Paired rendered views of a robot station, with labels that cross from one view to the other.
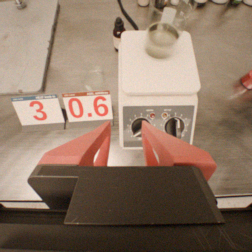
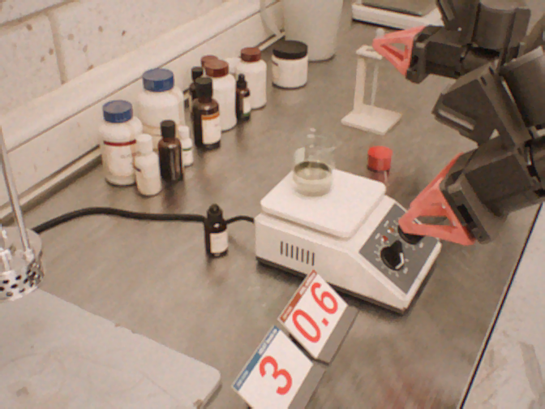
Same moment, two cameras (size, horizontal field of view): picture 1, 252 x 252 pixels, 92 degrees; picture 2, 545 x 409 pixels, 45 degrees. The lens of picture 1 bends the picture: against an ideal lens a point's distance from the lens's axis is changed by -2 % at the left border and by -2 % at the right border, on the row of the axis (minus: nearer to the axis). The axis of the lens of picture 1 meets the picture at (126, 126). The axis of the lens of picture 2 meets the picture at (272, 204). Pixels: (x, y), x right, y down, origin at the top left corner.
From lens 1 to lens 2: 0.64 m
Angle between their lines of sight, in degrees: 50
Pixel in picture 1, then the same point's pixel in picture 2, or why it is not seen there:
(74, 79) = (233, 325)
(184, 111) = (396, 213)
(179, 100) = (382, 208)
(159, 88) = (363, 207)
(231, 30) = (288, 139)
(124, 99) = (350, 245)
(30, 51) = (114, 359)
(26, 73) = (163, 381)
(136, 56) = (307, 207)
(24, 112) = (263, 396)
